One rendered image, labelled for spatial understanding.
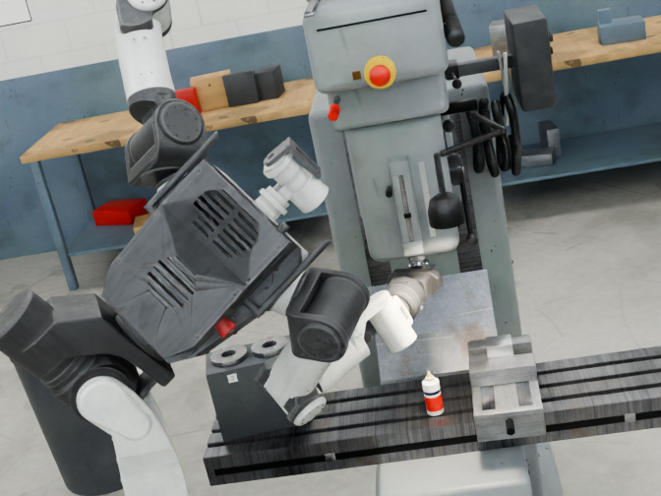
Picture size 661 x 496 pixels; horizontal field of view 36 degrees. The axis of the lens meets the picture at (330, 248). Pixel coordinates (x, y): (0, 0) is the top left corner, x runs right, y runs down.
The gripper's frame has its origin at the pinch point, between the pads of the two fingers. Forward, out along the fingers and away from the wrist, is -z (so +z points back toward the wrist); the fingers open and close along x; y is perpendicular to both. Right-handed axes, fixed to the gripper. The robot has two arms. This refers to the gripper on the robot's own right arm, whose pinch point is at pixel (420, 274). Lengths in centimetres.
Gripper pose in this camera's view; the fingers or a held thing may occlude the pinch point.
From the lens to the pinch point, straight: 231.4
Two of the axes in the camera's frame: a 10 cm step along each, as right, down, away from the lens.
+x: -9.1, 0.3, 4.1
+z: -3.6, 4.0, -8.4
